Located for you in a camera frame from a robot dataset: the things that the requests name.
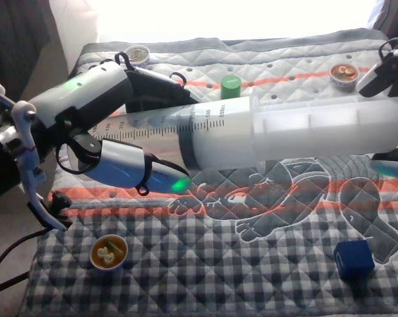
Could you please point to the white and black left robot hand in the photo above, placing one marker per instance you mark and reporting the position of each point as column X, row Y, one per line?
column 86, row 86

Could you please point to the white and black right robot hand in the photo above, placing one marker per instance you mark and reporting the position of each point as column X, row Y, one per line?
column 370, row 81

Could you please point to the large clear plastic syringe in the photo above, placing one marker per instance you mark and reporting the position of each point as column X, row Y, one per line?
column 284, row 132

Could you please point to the small bowl with egg halves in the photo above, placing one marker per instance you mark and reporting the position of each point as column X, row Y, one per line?
column 344, row 76

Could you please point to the small bowl of green noodles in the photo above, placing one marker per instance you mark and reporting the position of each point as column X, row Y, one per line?
column 137, row 54

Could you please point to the dark curtain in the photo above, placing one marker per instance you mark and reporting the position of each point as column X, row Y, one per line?
column 17, row 39

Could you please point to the green toy cylinder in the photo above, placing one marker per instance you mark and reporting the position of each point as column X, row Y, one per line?
column 230, row 86

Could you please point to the small bowl of orange soup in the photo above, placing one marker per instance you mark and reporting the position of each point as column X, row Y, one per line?
column 109, row 256

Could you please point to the blue toy cube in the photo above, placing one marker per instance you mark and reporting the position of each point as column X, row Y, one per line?
column 353, row 262

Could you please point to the grey quilt with bear print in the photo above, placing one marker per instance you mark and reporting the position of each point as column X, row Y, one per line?
column 218, row 264

